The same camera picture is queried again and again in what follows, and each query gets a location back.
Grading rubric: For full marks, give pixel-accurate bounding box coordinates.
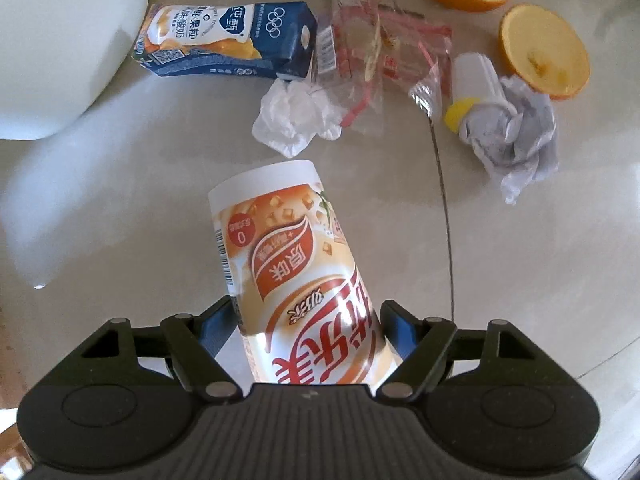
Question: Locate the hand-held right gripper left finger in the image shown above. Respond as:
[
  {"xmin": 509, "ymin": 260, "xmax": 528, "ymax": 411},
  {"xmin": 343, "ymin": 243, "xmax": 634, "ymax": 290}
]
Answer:
[{"xmin": 75, "ymin": 296, "xmax": 246, "ymax": 404}]

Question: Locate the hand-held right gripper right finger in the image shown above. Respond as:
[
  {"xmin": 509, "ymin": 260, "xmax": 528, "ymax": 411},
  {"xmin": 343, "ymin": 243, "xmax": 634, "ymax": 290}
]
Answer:
[{"xmin": 375, "ymin": 299, "xmax": 547, "ymax": 404}]

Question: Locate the orange and white paper cup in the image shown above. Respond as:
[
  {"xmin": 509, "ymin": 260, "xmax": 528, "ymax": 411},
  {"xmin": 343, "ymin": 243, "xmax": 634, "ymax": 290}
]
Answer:
[{"xmin": 208, "ymin": 159, "xmax": 402, "ymax": 387}]

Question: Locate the white tissue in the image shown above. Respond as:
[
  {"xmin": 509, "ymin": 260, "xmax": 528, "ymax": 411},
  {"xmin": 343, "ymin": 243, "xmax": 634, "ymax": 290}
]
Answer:
[{"xmin": 251, "ymin": 79, "xmax": 344, "ymax": 159}]

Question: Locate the clear red-printed plastic wrapper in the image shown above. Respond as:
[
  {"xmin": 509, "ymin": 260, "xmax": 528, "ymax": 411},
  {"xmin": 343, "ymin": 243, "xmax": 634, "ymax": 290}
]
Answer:
[{"xmin": 312, "ymin": 0, "xmax": 454, "ymax": 137}]

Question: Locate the white plastic trash bin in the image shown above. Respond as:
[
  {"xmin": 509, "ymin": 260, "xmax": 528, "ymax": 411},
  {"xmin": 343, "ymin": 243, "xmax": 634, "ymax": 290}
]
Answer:
[{"xmin": 0, "ymin": 0, "xmax": 151, "ymax": 141}]

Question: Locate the grey crumpled paper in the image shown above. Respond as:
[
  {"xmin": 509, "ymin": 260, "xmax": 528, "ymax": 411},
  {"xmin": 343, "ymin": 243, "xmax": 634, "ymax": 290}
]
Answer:
[{"xmin": 457, "ymin": 74, "xmax": 560, "ymax": 206}]

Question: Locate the white bottle with yellow cap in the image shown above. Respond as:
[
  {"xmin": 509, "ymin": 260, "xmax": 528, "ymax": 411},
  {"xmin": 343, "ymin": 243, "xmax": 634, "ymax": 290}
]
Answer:
[{"xmin": 444, "ymin": 52, "xmax": 501, "ymax": 134}]

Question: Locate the blue milk carton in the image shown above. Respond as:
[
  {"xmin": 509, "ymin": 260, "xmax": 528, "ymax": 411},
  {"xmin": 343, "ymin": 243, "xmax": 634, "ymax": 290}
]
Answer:
[{"xmin": 131, "ymin": 1, "xmax": 319, "ymax": 81}]

